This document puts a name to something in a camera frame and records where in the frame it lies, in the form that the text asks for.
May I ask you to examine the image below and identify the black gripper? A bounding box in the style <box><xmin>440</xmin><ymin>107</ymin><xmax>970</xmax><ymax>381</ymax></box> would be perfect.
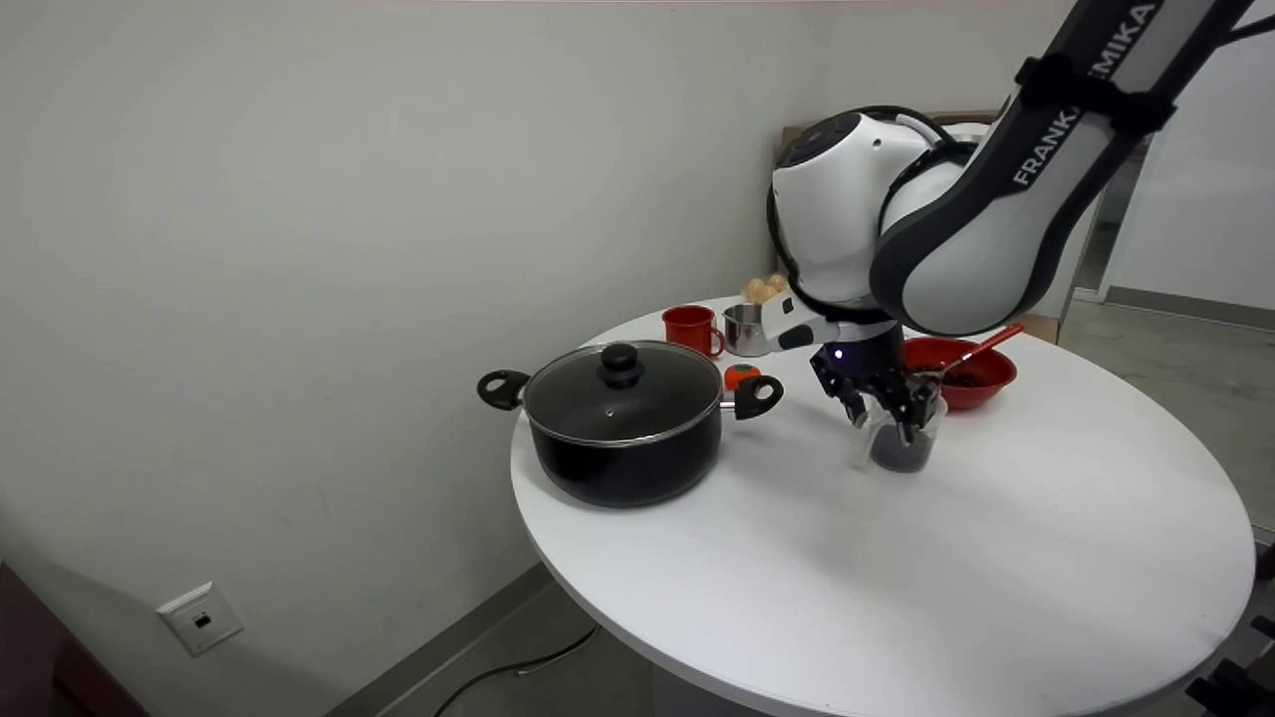
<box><xmin>810</xmin><ymin>332</ymin><xmax>934</xmax><ymax>437</ymax></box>

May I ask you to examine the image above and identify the clear plastic measuring jar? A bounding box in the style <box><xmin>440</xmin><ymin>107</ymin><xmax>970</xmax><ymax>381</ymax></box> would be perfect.
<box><xmin>856</xmin><ymin>381</ymin><xmax>946</xmax><ymax>472</ymax></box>

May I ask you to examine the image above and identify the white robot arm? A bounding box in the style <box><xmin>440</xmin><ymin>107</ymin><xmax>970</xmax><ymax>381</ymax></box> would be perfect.
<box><xmin>764</xmin><ymin>0</ymin><xmax>1253</xmax><ymax>435</ymax></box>

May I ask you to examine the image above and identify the red plastic bowl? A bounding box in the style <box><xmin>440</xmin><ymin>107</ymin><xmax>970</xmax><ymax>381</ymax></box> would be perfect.
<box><xmin>901</xmin><ymin>337</ymin><xmax>1015</xmax><ymax>414</ymax></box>

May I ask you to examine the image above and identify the red spoon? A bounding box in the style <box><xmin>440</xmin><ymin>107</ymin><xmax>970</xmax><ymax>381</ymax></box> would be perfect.
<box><xmin>934</xmin><ymin>322</ymin><xmax>1022</xmax><ymax>381</ymax></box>

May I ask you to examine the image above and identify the toy tomato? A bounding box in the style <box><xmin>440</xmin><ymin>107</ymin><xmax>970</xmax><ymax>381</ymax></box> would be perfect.
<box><xmin>726</xmin><ymin>361</ymin><xmax>759</xmax><ymax>394</ymax></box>

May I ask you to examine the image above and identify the steel measuring cup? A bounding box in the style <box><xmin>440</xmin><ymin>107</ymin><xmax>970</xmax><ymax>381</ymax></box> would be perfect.
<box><xmin>726</xmin><ymin>303</ymin><xmax>770</xmax><ymax>357</ymax></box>

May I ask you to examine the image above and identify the right wooden shaker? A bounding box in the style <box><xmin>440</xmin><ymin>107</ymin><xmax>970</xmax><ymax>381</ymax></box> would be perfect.
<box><xmin>759</xmin><ymin>273</ymin><xmax>790</xmax><ymax>303</ymax></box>

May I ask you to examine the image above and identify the wooden shaker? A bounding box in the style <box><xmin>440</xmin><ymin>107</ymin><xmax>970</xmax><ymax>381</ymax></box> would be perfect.
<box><xmin>739</xmin><ymin>273</ymin><xmax>774</xmax><ymax>305</ymax></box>
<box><xmin>759</xmin><ymin>273</ymin><xmax>790</xmax><ymax>303</ymax></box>

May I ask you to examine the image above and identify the left wooden shaker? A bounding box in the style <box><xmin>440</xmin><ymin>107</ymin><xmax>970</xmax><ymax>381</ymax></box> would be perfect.
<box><xmin>739</xmin><ymin>273</ymin><xmax>774</xmax><ymax>305</ymax></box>

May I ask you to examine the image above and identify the red mug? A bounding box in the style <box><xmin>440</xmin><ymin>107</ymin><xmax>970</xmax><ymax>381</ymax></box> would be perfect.
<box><xmin>662</xmin><ymin>305</ymin><xmax>726</xmax><ymax>357</ymax></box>

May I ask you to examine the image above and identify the glass pot lid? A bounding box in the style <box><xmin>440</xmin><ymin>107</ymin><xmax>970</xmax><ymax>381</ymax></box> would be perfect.
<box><xmin>521</xmin><ymin>337</ymin><xmax>719</xmax><ymax>437</ymax></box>

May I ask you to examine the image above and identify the black cooking pot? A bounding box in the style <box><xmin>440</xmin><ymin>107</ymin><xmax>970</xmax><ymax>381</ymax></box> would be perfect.
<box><xmin>528</xmin><ymin>374</ymin><xmax>783</xmax><ymax>508</ymax></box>

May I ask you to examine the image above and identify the black floor cable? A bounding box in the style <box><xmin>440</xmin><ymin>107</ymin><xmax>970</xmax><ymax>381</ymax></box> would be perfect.
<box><xmin>424</xmin><ymin>621</ymin><xmax>606</xmax><ymax>717</ymax></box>

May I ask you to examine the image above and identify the white wall socket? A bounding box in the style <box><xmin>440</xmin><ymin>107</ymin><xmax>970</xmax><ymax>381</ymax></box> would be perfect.
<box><xmin>155</xmin><ymin>583</ymin><xmax>241</xmax><ymax>657</ymax></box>

